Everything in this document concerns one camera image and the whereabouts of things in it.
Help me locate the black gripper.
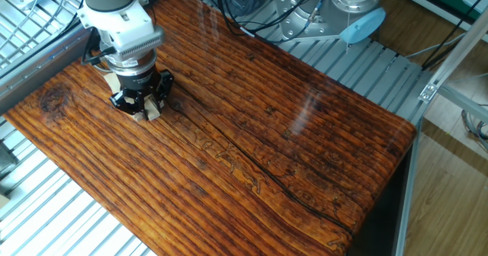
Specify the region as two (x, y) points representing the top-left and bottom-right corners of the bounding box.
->
(109, 67), (175, 117)

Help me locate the protruding wooden jenga block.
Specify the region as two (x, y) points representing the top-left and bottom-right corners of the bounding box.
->
(145, 98), (161, 121)

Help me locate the wooden jenga block tower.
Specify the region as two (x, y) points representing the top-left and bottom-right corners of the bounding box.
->
(103, 72), (165, 122)

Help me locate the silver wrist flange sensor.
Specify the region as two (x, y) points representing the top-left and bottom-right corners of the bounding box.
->
(102, 50), (159, 78)

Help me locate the grey aluminium beam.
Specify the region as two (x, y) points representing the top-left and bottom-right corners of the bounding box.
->
(0, 19), (98, 114)

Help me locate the white zip tie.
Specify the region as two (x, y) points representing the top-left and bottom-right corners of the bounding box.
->
(345, 11), (352, 54)

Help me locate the black cable along grid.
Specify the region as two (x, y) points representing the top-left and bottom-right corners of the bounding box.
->
(56, 0), (87, 40)

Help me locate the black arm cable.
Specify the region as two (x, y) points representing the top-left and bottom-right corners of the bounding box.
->
(80, 0), (336, 74)

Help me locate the metal wire grid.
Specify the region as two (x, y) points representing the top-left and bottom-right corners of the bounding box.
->
(0, 0), (91, 71)

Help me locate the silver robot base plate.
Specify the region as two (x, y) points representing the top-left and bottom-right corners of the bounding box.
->
(273, 0), (344, 43)

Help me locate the grey sheathed cable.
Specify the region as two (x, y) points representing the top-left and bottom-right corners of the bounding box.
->
(243, 2), (336, 36)

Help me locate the silver corner bracket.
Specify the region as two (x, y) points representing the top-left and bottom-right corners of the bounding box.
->
(418, 81), (439, 104)

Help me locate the grey table frame rail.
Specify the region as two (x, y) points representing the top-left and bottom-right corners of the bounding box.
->
(394, 122), (422, 256)

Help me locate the aluminium frame post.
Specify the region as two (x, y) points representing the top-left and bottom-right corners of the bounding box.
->
(430, 8), (488, 94)

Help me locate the aluminium frame crossbar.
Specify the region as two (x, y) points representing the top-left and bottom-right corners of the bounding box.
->
(438, 85), (488, 124)

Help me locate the coloured wire bundle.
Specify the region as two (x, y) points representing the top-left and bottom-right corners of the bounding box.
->
(460, 103), (488, 153)

